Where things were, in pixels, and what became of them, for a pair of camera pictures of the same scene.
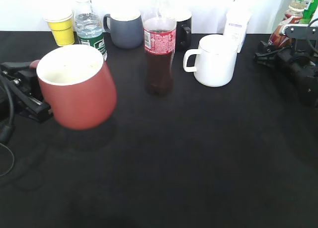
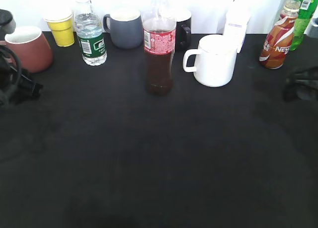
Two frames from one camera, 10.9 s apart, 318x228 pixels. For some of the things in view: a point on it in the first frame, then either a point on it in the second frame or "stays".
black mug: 183,31 stays
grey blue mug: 126,29 stays
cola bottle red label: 159,32 stays
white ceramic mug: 215,60 stays
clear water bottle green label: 89,22 stays
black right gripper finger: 267,54 → 303,75
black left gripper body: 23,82 → 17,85
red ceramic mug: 78,85 → 33,49
